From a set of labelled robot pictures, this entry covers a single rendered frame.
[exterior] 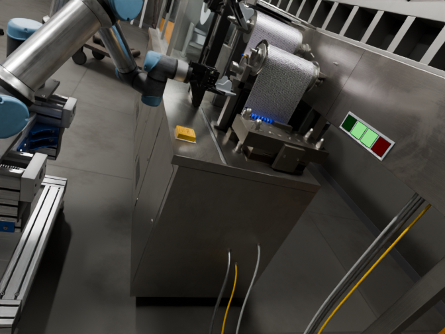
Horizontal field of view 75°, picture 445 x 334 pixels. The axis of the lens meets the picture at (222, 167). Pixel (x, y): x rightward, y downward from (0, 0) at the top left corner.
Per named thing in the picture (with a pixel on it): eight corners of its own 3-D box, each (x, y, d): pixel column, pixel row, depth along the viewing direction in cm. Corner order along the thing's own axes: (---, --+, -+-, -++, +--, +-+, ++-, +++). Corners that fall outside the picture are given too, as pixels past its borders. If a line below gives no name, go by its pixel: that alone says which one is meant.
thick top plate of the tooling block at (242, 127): (231, 126, 122) (236, 113, 120) (305, 146, 138) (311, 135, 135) (242, 144, 110) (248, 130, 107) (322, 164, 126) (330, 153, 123)
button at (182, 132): (175, 130, 114) (176, 124, 113) (191, 134, 117) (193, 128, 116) (176, 138, 109) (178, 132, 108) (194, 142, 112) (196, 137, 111)
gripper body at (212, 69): (222, 73, 109) (191, 63, 104) (214, 94, 113) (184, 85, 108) (217, 67, 115) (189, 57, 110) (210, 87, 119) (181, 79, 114)
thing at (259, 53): (247, 57, 123) (257, 42, 117) (252, 59, 124) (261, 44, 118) (249, 69, 119) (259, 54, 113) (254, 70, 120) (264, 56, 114)
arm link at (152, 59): (142, 69, 109) (148, 46, 105) (170, 77, 113) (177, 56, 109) (142, 75, 102) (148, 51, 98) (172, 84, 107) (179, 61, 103)
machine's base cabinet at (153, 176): (131, 106, 340) (150, 32, 301) (183, 120, 366) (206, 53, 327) (123, 309, 140) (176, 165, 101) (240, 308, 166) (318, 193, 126)
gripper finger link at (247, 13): (260, 23, 106) (249, -3, 102) (246, 32, 106) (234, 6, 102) (257, 23, 109) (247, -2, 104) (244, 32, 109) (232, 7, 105)
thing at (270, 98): (240, 113, 125) (259, 72, 116) (285, 126, 134) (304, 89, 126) (241, 114, 124) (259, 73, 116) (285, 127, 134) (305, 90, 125)
